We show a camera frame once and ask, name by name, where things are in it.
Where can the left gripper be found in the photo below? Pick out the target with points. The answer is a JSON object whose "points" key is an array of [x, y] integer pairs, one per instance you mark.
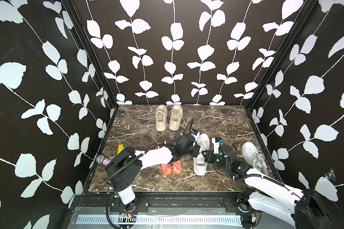
{"points": [[195, 148]]}

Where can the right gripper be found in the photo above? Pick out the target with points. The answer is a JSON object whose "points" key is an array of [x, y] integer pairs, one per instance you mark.
{"points": [[209, 158]]}

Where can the white sneaker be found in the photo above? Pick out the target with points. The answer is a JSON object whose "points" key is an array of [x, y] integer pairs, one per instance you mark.
{"points": [[199, 162], [254, 158]]}

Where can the red insole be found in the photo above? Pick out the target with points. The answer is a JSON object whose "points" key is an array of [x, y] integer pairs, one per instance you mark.
{"points": [[166, 169], [177, 167]]}

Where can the beige sneaker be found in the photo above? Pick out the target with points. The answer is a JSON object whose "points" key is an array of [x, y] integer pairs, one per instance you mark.
{"points": [[161, 118], [176, 114]]}

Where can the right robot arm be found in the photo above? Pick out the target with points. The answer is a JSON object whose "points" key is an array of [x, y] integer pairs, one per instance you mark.
{"points": [[303, 209]]}

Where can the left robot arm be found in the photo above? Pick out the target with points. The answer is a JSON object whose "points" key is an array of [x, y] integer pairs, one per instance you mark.
{"points": [[125, 166]]}

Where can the yellow card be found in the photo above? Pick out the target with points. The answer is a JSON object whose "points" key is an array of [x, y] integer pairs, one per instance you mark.
{"points": [[120, 148]]}

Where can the purple glitter tube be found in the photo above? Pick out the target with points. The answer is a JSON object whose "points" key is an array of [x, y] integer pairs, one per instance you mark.
{"points": [[100, 159]]}

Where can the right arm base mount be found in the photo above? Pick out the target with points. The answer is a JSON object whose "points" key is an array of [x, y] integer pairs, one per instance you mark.
{"points": [[238, 205]]}

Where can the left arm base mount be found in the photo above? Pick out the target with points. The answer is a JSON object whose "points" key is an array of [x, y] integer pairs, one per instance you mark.
{"points": [[139, 204]]}

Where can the white vented rail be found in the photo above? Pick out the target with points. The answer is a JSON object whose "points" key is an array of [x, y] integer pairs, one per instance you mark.
{"points": [[229, 220]]}

